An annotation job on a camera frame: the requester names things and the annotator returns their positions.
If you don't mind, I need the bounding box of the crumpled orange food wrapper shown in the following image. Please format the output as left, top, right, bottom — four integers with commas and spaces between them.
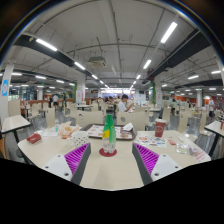
57, 120, 82, 140

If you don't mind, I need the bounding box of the person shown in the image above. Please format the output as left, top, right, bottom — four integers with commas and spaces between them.
117, 93, 135, 113
52, 93, 60, 112

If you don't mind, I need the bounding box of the dark food tray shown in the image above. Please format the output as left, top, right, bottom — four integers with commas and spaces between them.
80, 122, 139, 141

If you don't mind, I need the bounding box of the ceiling air conditioner unit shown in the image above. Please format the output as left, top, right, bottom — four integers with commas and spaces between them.
87, 55, 107, 69

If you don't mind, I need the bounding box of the white napkin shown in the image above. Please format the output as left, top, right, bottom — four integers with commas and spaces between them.
121, 122, 135, 132

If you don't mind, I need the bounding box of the colourful printed flyer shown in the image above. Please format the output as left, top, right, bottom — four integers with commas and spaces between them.
134, 134, 168, 149

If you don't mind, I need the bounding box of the clear plastic bag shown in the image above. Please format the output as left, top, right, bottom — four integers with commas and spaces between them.
175, 142, 202, 156

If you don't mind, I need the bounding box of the beige table with black pedestal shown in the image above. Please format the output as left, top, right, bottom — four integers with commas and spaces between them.
0, 114, 32, 162

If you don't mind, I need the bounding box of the beige table with black legs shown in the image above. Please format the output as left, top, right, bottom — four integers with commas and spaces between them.
203, 120, 224, 158

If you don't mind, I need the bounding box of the group of ceiling lights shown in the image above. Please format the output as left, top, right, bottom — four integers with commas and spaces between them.
9, 21, 223, 101

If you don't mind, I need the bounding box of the red paper cup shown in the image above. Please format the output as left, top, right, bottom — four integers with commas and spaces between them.
153, 118, 168, 139

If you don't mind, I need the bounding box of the green-labelled clear drink bottle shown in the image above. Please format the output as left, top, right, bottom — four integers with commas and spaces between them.
101, 113, 118, 155

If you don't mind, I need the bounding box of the small red packet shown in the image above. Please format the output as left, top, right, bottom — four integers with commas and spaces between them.
26, 132, 43, 145

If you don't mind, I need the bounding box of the group of beige chairs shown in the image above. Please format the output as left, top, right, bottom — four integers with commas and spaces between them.
7, 98, 214, 134

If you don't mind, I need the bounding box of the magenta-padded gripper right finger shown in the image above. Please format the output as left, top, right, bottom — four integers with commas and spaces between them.
131, 142, 184, 186

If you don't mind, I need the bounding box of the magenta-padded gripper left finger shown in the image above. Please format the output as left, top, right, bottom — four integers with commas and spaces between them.
41, 142, 93, 186

